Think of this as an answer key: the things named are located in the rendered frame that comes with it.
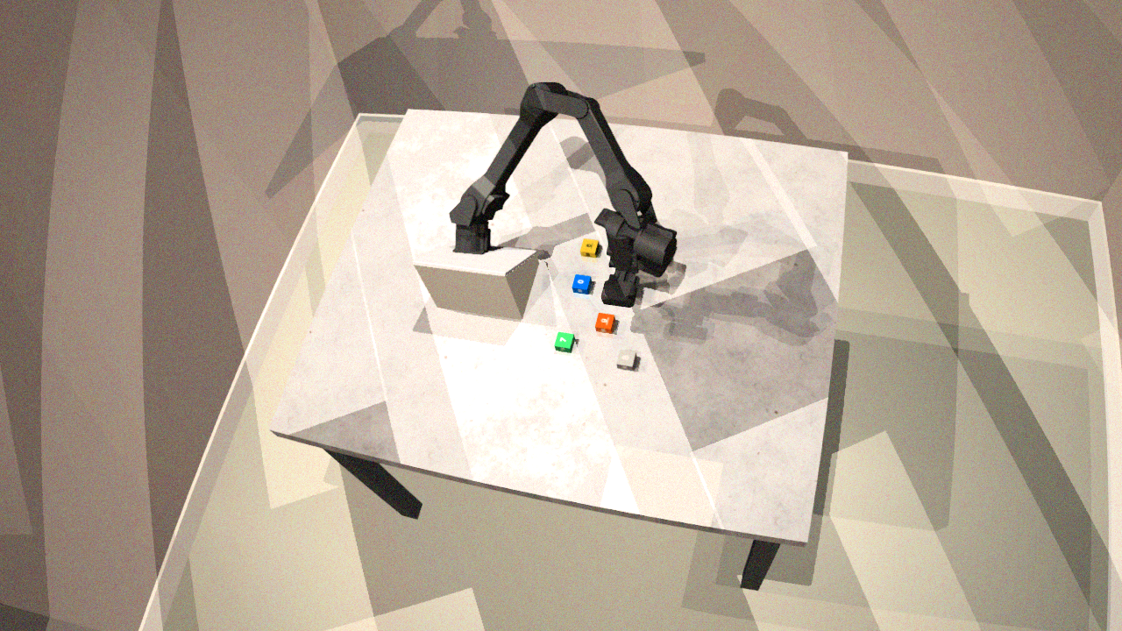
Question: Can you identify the blue block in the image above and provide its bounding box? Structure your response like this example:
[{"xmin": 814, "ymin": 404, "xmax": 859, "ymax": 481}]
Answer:
[{"xmin": 572, "ymin": 274, "xmax": 592, "ymax": 294}]

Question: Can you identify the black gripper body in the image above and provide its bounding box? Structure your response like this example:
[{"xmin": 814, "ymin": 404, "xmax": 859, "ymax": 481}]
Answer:
[{"xmin": 601, "ymin": 245, "xmax": 637, "ymax": 308}]

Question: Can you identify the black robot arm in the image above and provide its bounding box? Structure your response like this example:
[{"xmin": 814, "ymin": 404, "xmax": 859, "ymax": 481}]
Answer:
[{"xmin": 449, "ymin": 82, "xmax": 677, "ymax": 277}]

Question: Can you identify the green block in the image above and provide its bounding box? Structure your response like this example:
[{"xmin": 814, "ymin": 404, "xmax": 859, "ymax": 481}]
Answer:
[{"xmin": 554, "ymin": 332, "xmax": 574, "ymax": 353}]

